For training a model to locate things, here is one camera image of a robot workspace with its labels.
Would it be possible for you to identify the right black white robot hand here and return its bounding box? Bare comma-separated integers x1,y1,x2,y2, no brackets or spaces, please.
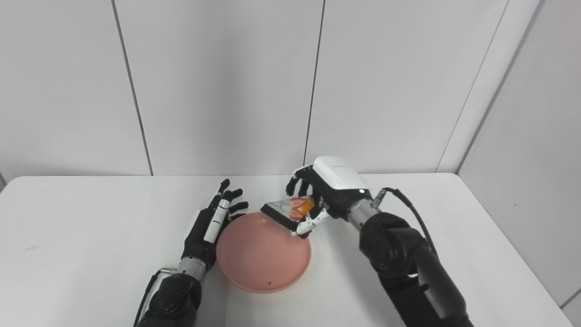
286,156,370,239

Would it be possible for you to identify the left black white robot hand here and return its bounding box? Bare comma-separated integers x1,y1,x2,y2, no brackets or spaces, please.
182,178,249,268

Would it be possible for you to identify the chocolate cake slice with fruit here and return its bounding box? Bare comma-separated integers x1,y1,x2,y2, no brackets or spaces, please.
260,197,315,231

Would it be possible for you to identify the pink round plate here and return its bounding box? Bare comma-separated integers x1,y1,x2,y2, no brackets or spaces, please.
216,212,313,293

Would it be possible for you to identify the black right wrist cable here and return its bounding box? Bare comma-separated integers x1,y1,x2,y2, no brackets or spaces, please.
373,187,438,257

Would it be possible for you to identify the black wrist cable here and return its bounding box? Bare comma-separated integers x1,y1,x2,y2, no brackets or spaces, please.
373,187,438,257
133,268,177,327

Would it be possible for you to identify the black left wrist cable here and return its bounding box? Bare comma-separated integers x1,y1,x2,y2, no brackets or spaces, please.
133,268,177,327

